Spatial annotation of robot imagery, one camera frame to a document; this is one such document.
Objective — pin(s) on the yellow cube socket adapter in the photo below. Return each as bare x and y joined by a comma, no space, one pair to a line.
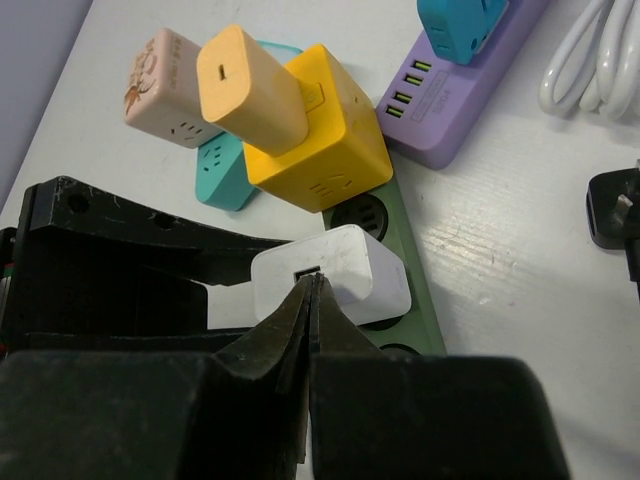
344,153

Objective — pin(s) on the green power strip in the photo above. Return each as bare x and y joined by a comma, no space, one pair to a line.
381,213

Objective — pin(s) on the orange small plug adapter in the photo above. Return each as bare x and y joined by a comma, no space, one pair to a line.
245,91

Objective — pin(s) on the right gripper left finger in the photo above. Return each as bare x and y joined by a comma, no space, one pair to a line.
234,414

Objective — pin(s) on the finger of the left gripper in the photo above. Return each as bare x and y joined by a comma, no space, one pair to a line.
95,271

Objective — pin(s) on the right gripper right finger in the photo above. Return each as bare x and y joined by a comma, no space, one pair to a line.
376,415

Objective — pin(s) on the white plug of purple strip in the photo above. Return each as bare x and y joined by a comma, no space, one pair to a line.
368,279

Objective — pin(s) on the teal triangular power strip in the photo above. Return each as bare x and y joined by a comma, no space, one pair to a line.
221,174

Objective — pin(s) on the blue square plug adapter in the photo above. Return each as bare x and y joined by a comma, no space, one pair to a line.
457,29

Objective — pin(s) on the purple power strip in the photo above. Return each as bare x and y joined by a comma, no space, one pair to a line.
431,105

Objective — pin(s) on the pink cube socket adapter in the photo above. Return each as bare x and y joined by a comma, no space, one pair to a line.
162,96

